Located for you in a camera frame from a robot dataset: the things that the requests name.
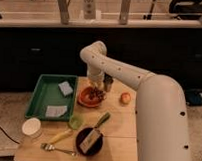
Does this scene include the green yellow spatula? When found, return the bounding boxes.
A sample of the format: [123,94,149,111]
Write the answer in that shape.
[48,114,83,144]

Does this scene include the blue sponge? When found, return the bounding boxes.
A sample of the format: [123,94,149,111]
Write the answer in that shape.
[58,82,73,96]

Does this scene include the green plastic tray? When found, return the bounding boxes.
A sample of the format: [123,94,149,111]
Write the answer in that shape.
[25,74,78,122]

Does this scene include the red bowl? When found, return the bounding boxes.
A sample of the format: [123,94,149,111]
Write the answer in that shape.
[78,87,103,108]

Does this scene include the black round plate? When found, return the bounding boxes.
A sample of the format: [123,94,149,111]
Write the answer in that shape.
[75,127,104,157]

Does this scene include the orange peach fruit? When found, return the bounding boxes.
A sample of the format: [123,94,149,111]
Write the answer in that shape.
[120,92,131,105]

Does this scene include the white railing counter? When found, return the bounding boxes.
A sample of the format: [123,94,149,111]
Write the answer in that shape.
[0,0,202,35]

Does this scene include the white round container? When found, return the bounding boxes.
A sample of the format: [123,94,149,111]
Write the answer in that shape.
[22,118,42,138]

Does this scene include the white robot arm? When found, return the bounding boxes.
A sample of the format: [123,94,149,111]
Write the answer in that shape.
[79,41,192,161]

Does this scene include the silver metal spoon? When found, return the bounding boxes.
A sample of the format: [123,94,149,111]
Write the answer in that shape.
[40,143,77,156]

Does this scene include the dark purple grapes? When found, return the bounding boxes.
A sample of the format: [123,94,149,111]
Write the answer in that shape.
[89,88,105,101]

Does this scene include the black cable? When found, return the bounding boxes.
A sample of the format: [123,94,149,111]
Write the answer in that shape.
[0,120,22,146]

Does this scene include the grey folded cloth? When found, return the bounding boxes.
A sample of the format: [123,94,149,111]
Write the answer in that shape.
[45,105,68,118]

